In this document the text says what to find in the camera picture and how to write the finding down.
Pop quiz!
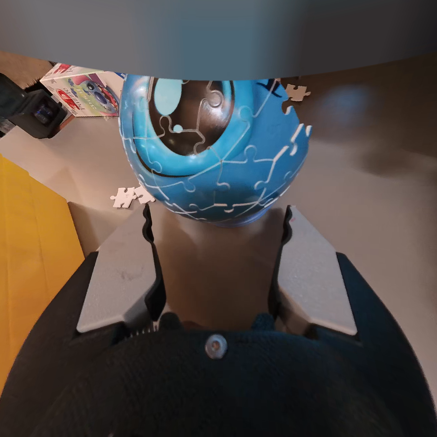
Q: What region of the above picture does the colourful cardboard puzzle box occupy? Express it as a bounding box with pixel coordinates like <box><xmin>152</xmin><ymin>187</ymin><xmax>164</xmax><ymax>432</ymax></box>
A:
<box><xmin>39</xmin><ymin>63</ymin><xmax>126</xmax><ymax>118</ymax></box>

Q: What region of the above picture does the yellow flat panel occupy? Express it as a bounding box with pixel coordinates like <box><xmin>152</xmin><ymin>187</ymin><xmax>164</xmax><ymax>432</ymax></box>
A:
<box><xmin>0</xmin><ymin>153</ymin><xmax>86</xmax><ymax>398</ymax></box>

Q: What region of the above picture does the white puzzle piece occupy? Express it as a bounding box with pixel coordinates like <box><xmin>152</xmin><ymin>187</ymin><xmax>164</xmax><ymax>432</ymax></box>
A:
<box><xmin>109</xmin><ymin>186</ymin><xmax>138</xmax><ymax>209</ymax></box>
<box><xmin>135</xmin><ymin>184</ymin><xmax>156</xmax><ymax>205</ymax></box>
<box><xmin>284</xmin><ymin>83</ymin><xmax>311</xmax><ymax>102</ymax></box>

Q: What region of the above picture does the blue puzzle ball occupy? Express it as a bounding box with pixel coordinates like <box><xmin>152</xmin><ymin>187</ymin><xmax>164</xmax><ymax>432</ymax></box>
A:
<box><xmin>118</xmin><ymin>73</ymin><xmax>313</xmax><ymax>229</ymax></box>

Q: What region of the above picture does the black electronic device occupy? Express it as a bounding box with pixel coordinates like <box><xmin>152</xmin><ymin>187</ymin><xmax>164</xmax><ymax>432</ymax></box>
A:
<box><xmin>0</xmin><ymin>73</ymin><xmax>68</xmax><ymax>139</ymax></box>

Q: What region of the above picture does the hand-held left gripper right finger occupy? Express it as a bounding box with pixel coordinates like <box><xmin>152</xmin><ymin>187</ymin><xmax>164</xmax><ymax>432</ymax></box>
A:
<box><xmin>268</xmin><ymin>205</ymin><xmax>358</xmax><ymax>335</ymax></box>

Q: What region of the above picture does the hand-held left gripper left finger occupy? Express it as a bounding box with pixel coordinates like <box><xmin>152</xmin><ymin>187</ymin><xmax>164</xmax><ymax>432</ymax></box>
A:
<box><xmin>76</xmin><ymin>204</ymin><xmax>167</xmax><ymax>334</ymax></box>

